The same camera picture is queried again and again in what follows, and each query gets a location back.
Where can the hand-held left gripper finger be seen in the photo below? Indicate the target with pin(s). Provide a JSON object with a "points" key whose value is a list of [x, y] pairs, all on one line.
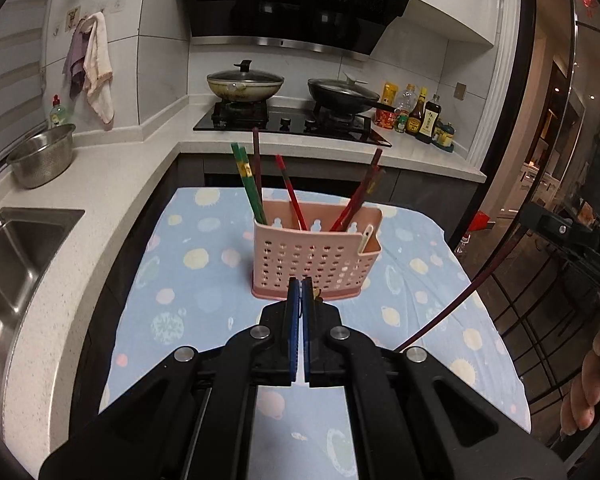
{"points": [[293, 330], [306, 330]]}

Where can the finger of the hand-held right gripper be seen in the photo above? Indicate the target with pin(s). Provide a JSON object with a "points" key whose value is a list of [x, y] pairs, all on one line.
{"points": [[562, 230]]}

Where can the pink perforated utensil basket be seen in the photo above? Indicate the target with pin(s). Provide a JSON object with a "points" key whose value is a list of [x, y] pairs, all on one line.
{"points": [[320, 260]]}

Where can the dark red chopstick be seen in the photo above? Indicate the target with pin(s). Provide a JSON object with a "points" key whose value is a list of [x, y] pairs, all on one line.
{"points": [[372, 164], [472, 285]]}

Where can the green chopstick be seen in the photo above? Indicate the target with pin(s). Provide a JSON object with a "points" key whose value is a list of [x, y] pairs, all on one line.
{"points": [[245, 180], [254, 185]]}

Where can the brown chopstick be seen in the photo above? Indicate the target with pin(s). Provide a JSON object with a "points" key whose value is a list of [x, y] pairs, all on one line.
{"points": [[256, 160]]}

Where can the person's right hand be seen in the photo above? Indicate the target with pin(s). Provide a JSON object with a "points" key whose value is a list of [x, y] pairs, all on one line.
{"points": [[585, 385]]}

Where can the red plastic item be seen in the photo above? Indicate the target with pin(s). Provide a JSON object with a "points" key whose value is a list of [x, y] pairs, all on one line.
{"points": [[480, 221]]}

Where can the blue dotted tablecloth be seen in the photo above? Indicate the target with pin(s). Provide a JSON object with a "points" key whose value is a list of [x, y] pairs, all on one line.
{"points": [[205, 285]]}

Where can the clear plastic water bottle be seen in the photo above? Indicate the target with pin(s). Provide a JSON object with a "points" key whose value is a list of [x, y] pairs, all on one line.
{"points": [[463, 246]]}

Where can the black framed glass door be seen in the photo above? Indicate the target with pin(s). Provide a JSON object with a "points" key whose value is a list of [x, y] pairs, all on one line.
{"points": [[540, 110]]}

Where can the dark lower cabinet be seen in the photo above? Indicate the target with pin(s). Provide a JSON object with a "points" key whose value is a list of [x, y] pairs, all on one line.
{"points": [[420, 190]]}

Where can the green yellow seasoning jar set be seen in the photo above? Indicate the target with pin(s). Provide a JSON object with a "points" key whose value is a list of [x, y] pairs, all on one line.
{"points": [[444, 137]]}

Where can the dark soy sauce bottle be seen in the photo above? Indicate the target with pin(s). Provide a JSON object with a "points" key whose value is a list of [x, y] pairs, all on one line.
{"points": [[430, 122]]}

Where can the brown sauce bottle yellow cap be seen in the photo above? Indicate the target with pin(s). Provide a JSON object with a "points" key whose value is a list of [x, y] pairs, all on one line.
{"points": [[416, 117]]}

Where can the small green cap jar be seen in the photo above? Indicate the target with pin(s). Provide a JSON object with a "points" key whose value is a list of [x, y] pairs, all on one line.
{"points": [[403, 124]]}

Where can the clear plastic oil bottle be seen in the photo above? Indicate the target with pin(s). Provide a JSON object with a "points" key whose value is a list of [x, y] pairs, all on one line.
{"points": [[407, 100]]}

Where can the black gas stove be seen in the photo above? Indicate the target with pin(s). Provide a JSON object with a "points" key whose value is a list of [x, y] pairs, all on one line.
{"points": [[290, 122]]}

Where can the red seasoning packet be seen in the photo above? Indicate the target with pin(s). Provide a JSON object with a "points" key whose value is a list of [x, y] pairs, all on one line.
{"points": [[386, 119]]}

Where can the yellow label bottle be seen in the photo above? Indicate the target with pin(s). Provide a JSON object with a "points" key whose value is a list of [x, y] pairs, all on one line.
{"points": [[390, 95]]}

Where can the black frying pan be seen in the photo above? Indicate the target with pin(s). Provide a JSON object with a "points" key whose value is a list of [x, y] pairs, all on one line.
{"points": [[340, 95]]}

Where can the white kitchen counter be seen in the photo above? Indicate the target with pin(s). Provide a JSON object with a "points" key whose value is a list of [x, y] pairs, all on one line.
{"points": [[105, 185]]}

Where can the wok with glass lid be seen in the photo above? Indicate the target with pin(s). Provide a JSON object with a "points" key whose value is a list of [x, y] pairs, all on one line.
{"points": [[245, 85]]}

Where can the white upper cabinet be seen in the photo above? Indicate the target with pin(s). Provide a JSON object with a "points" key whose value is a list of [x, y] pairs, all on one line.
{"points": [[455, 0]]}

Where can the steel kitchen sink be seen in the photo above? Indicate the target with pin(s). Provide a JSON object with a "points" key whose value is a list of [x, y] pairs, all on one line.
{"points": [[10, 270]]}

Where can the metal colander bowl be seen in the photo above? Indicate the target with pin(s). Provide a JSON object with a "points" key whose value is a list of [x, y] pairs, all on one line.
{"points": [[42, 160]]}

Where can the green dish soap bottle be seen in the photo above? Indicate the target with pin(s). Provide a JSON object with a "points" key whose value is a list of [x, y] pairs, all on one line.
{"points": [[57, 115]]}

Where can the black range hood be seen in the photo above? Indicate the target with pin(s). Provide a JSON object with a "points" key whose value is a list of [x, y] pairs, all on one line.
{"points": [[300, 0]]}

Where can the white hanging towel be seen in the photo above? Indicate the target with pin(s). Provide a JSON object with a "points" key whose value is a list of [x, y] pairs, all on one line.
{"points": [[100, 60]]}

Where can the purple hanging cloth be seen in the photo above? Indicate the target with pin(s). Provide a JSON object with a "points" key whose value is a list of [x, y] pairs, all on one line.
{"points": [[75, 65]]}

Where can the wall outlet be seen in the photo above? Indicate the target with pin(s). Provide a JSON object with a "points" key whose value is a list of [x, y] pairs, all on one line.
{"points": [[459, 91]]}

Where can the wall hook sticker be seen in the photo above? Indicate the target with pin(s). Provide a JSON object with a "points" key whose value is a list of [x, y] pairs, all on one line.
{"points": [[73, 15]]}

